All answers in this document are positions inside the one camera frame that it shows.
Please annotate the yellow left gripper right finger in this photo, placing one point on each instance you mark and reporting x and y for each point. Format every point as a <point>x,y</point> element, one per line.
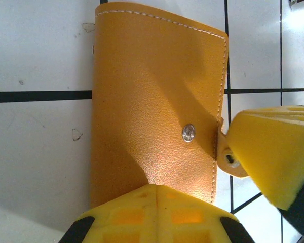
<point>187,220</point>

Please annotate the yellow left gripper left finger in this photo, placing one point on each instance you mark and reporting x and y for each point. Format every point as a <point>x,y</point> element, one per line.
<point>126,217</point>

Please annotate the yellow leather card holder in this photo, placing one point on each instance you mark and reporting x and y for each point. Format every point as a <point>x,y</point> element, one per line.
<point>154,88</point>

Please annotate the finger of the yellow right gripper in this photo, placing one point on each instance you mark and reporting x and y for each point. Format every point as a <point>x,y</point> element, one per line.
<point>276,152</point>

